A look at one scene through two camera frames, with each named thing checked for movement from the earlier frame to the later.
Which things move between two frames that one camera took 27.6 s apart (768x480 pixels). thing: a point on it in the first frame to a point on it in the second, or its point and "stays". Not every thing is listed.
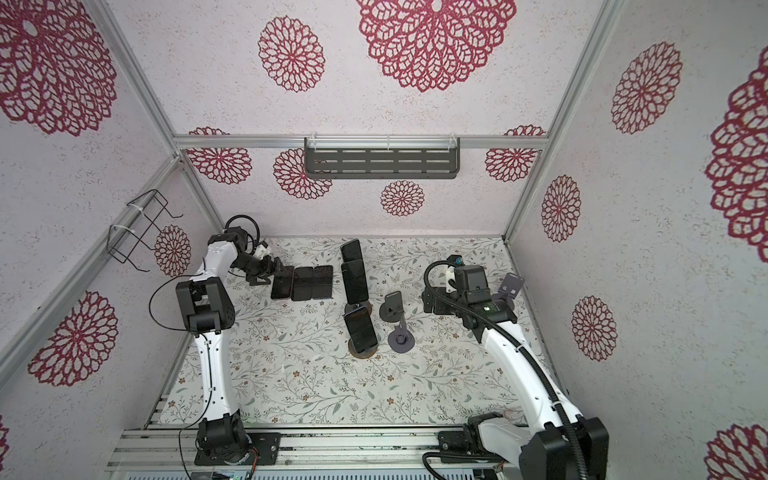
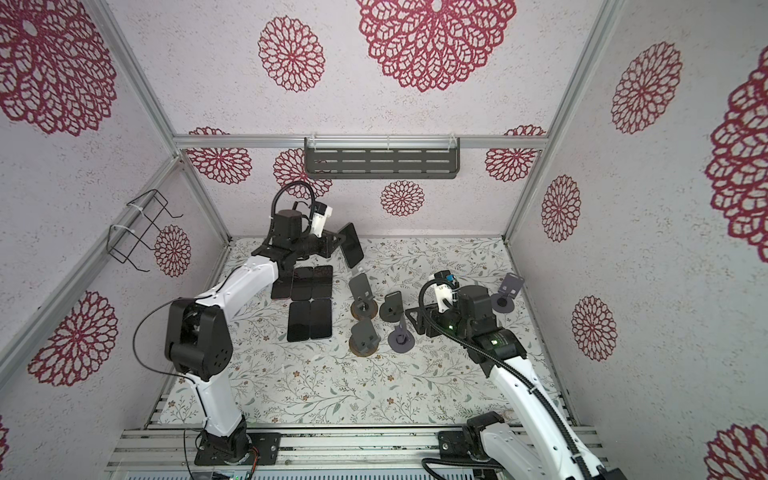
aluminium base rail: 172,449 stays
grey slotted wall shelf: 382,158 stays
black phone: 283,283 stays
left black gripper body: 255,267 to 312,244
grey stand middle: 392,308 stays
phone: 361,329 to 320,318
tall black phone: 355,281 to 298,323
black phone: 302,284 stays
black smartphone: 322,282 stays
